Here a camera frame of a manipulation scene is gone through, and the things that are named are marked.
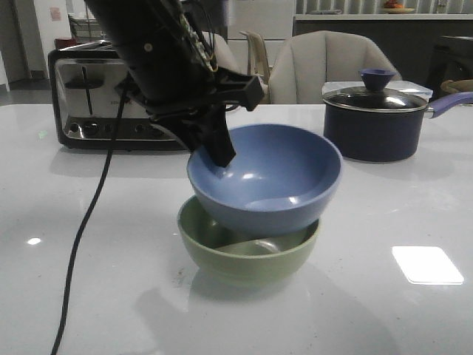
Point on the beige chair on left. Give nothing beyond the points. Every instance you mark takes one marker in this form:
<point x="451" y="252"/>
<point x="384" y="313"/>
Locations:
<point x="216" y="53"/>

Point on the dark counter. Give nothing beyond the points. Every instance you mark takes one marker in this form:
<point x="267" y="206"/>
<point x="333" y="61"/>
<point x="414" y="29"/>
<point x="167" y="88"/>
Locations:
<point x="408" y="40"/>

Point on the beige chair on right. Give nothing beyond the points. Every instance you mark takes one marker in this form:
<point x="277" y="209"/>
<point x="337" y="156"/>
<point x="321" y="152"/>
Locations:
<point x="306" y="62"/>

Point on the beige chair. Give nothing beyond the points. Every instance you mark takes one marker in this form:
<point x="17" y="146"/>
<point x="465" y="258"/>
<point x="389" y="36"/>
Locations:
<point x="216" y="53"/>
<point x="306" y="62"/>

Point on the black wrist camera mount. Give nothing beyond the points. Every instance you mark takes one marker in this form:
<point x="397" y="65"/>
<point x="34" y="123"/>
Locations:
<point x="237" y="89"/>

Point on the fruit plate on counter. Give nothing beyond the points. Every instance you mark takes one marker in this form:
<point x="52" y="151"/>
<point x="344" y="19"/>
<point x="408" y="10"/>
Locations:
<point x="395" y="7"/>

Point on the glass lid with blue knob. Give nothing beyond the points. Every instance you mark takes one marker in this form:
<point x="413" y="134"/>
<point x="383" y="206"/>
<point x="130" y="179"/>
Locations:
<point x="374" y="96"/>

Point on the white cabinet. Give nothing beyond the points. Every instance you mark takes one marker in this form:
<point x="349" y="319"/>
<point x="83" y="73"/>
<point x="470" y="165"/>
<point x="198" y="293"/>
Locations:
<point x="272" y="19"/>

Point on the cream plastic chair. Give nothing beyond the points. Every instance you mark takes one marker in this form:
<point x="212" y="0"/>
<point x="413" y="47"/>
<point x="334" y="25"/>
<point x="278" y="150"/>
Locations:
<point x="258" y="61"/>

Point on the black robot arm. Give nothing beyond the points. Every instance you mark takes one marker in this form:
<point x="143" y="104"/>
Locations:
<point x="168" y="61"/>

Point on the dark blue saucepan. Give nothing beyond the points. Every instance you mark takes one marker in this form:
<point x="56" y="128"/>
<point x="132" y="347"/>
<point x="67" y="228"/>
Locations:
<point x="383" y="136"/>

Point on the clear plastic container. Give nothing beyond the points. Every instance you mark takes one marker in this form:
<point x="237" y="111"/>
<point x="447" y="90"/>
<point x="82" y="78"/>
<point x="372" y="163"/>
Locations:
<point x="401" y="86"/>

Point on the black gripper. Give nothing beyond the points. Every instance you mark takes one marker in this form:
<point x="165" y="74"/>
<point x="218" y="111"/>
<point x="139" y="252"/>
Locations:
<point x="180" y="103"/>

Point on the black and chrome toaster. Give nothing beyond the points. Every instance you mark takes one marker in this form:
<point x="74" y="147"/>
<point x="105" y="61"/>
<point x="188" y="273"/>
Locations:
<point x="84" y="81"/>

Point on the green plastic bowl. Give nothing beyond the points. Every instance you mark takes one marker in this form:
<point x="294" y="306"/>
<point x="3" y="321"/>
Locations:
<point x="239" y="259"/>

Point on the blue plastic bowl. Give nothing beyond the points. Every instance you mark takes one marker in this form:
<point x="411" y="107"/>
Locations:
<point x="281" y="179"/>

